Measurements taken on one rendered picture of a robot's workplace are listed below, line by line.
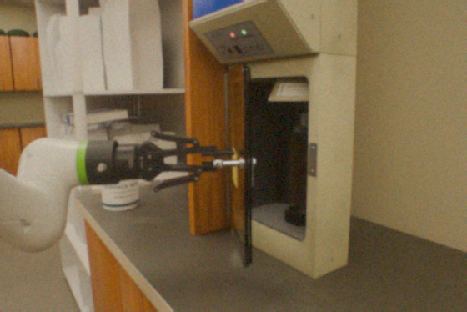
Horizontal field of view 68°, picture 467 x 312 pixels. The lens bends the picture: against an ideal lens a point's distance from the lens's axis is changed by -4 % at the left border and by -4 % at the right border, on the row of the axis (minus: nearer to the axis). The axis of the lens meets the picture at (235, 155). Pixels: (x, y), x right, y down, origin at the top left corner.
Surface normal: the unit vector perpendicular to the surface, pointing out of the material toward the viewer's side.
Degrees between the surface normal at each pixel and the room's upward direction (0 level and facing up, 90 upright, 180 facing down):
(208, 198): 90
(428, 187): 90
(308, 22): 90
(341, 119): 90
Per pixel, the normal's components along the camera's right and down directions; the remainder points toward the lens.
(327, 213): 0.57, 0.14
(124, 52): -0.06, 0.28
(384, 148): -0.82, 0.11
